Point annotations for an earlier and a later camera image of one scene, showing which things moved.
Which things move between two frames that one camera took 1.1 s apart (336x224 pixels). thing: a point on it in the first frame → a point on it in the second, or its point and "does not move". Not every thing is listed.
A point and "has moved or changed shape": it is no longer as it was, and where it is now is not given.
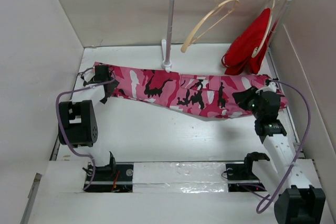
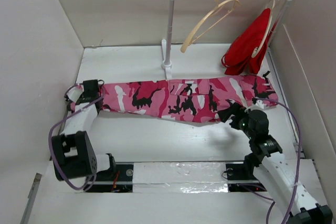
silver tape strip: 180,177 does not move
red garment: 239,59 does not move
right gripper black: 242,97 → 235,108
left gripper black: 113,85 → 81,97
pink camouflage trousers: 206,95 has moved or changed shape
